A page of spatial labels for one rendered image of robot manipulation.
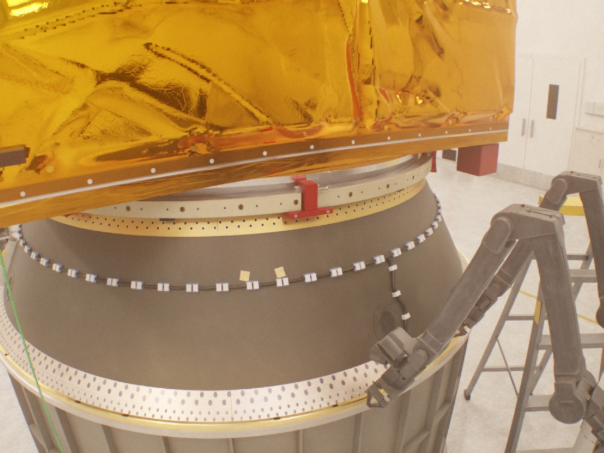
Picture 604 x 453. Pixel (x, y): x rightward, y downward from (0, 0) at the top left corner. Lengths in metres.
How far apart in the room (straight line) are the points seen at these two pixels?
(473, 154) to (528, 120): 7.02
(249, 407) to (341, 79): 0.93
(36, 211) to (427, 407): 1.41
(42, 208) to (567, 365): 1.14
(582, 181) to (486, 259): 0.46
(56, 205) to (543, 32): 8.59
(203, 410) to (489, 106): 1.49
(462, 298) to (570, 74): 7.87
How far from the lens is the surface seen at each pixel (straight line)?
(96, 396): 1.42
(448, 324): 1.05
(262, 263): 1.28
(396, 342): 1.17
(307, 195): 1.25
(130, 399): 1.36
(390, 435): 1.65
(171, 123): 1.08
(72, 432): 1.67
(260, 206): 1.23
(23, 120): 1.03
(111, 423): 1.38
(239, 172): 1.23
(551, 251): 0.90
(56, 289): 1.54
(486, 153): 2.11
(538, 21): 9.11
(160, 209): 1.26
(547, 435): 3.17
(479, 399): 3.29
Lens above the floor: 2.06
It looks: 20 degrees down
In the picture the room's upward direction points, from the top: straight up
